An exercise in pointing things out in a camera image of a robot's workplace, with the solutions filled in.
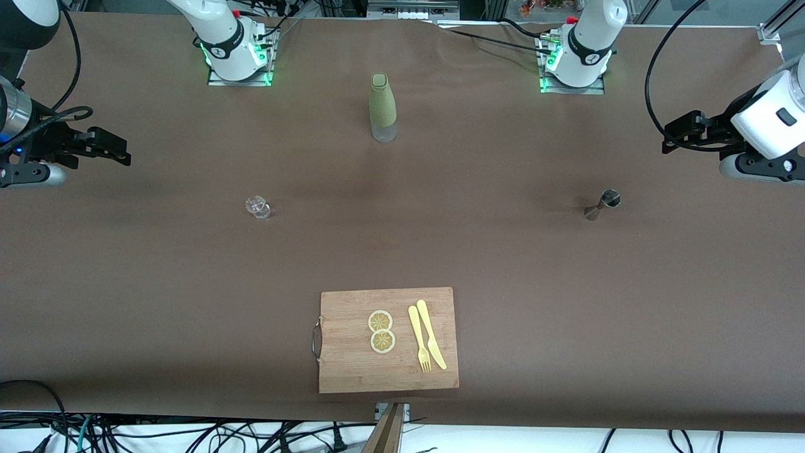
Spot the steel jigger measuring cup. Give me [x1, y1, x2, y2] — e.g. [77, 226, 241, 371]
[584, 189, 622, 221]

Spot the brown table cloth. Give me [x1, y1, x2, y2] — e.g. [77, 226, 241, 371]
[0, 11, 805, 435]

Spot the green sleeved glass bottle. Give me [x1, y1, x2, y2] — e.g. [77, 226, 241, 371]
[369, 73, 398, 143]

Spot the grey power strip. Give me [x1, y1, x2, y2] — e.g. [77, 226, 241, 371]
[367, 0, 460, 21]

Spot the yellow plastic knife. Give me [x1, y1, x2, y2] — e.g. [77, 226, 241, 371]
[416, 299, 448, 371]

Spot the wooden cutting board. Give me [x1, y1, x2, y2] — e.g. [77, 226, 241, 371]
[313, 287, 460, 394]

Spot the yellow plastic fork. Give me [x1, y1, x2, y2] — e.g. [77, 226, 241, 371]
[408, 305, 433, 373]

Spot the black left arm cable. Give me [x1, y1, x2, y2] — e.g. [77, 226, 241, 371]
[644, 0, 744, 153]

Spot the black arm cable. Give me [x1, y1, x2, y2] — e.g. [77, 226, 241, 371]
[644, 0, 744, 153]
[0, 0, 95, 158]

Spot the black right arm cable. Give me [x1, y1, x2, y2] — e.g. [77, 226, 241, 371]
[0, 0, 95, 158]

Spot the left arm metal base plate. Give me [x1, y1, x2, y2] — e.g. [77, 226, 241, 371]
[536, 33, 608, 96]

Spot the aluminium frame profile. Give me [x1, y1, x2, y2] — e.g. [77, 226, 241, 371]
[757, 0, 805, 46]

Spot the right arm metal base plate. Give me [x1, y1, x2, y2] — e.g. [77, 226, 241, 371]
[206, 26, 279, 87]

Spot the black base cable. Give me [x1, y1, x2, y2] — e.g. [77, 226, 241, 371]
[438, 26, 559, 57]

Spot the thick black floor cable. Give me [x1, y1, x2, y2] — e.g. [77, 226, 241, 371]
[0, 379, 71, 453]

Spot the wooden post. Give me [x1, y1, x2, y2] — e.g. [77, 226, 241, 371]
[361, 403, 406, 453]

